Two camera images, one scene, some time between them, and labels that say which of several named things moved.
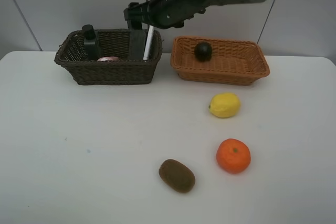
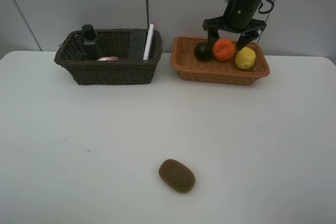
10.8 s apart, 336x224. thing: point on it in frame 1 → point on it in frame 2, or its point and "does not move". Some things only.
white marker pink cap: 148,42 does not move
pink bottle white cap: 108,58 does not move
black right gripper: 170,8 → 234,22
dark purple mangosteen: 203,51 does not move
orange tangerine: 233,156 → 223,49
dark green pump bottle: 91,42 does not move
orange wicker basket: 233,62 does not move
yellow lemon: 224,105 → 245,58
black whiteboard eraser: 137,44 does not move
